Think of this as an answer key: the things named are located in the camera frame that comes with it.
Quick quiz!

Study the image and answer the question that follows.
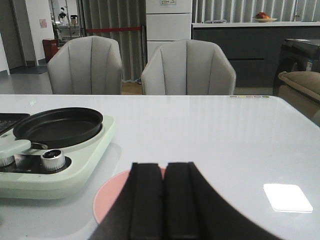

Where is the red trash bin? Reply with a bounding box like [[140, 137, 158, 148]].
[[42, 38, 59, 63]]

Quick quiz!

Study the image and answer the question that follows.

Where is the right grey upholstered chair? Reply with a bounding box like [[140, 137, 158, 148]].
[[141, 39, 236, 95]]

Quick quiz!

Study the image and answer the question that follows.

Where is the beige sofa armrest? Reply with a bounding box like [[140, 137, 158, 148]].
[[274, 71, 320, 126]]

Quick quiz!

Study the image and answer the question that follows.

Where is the silver control knob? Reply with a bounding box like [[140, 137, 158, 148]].
[[40, 149, 66, 171], [0, 156, 15, 168]]

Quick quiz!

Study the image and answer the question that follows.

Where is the left grey upholstered chair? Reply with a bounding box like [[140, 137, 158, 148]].
[[47, 35, 123, 95]]

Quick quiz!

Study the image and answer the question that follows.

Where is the red barrier belt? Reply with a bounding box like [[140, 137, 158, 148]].
[[85, 26, 142, 33]]

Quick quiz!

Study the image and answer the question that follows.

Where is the grey upholstered chair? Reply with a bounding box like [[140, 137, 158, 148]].
[[141, 39, 236, 95], [47, 35, 123, 95]]

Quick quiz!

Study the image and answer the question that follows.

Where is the right silver control knob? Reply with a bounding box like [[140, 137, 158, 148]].
[[40, 149, 66, 171]]

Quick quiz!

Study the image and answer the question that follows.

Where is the dark washing machine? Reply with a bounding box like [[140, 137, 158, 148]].
[[272, 38, 320, 96]]

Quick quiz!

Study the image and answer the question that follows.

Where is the mint green breakfast maker base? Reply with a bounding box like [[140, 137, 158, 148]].
[[0, 115, 116, 200]]

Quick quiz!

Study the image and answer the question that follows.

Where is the black round frying pan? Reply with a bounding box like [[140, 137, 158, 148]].
[[13, 107, 103, 150]]

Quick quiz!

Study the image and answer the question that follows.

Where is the left silver control knob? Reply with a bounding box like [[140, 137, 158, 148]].
[[0, 156, 15, 168]]

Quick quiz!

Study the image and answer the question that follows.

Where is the pink plastic bowl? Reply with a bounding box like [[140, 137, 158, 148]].
[[92, 170, 162, 224]]

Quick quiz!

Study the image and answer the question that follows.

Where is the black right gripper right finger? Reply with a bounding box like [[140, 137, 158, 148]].
[[164, 162, 277, 240]]

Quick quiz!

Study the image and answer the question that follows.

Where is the white refrigerator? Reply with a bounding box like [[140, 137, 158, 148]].
[[145, 0, 193, 60]]

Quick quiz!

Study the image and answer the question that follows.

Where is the fruit plate on counter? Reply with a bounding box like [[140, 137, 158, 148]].
[[253, 12, 277, 23]]

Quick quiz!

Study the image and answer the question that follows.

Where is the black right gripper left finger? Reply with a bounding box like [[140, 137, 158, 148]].
[[90, 162, 163, 240]]

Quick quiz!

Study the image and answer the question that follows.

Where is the dark grey kitchen counter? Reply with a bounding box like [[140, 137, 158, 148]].
[[191, 21, 320, 88]]

